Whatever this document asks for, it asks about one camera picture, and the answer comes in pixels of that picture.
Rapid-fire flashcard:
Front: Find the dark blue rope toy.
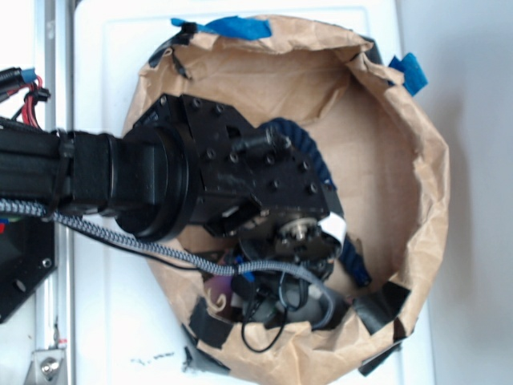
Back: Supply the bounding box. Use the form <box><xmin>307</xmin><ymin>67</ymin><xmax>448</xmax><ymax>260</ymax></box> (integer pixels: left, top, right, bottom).
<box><xmin>259</xmin><ymin>118</ymin><xmax>372</xmax><ymax>287</ymax></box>

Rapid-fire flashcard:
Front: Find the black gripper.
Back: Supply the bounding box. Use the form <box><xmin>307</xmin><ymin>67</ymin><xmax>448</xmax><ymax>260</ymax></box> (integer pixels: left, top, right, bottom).
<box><xmin>182</xmin><ymin>95</ymin><xmax>345</xmax><ymax>277</ymax></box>

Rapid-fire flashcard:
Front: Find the red and black wire bundle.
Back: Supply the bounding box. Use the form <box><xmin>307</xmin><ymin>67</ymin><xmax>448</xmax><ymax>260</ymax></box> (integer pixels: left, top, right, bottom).
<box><xmin>0</xmin><ymin>66</ymin><xmax>51</xmax><ymax>129</ymax></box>

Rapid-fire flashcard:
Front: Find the blue tape strip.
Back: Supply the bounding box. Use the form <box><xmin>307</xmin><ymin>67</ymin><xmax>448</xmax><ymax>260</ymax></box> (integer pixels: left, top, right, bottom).
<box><xmin>170</xmin><ymin>16</ymin><xmax>273</xmax><ymax>41</ymax></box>

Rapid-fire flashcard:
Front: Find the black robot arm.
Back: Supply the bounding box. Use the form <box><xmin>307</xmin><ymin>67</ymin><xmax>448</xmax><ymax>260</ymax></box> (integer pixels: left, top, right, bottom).
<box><xmin>1</xmin><ymin>95</ymin><xmax>345</xmax><ymax>275</ymax></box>

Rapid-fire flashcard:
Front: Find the aluminium frame rail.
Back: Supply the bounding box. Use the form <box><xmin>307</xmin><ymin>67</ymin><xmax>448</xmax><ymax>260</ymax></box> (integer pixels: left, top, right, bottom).
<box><xmin>26</xmin><ymin>1</ymin><xmax>77</xmax><ymax>384</ymax></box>

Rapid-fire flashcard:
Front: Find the braided grey cable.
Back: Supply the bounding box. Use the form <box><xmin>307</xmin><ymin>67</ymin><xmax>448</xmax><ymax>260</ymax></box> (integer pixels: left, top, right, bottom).
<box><xmin>0</xmin><ymin>198</ymin><xmax>336</xmax><ymax>330</ymax></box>

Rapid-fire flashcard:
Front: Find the brown paper bag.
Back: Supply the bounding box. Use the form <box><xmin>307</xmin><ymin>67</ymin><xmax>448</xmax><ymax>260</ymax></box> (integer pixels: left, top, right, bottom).
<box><xmin>126</xmin><ymin>15</ymin><xmax>450</xmax><ymax>384</ymax></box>

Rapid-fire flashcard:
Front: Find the blue tape piece right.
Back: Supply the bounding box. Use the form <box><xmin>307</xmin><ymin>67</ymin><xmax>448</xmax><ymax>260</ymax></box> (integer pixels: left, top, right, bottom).
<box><xmin>389</xmin><ymin>52</ymin><xmax>429</xmax><ymax>96</ymax></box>

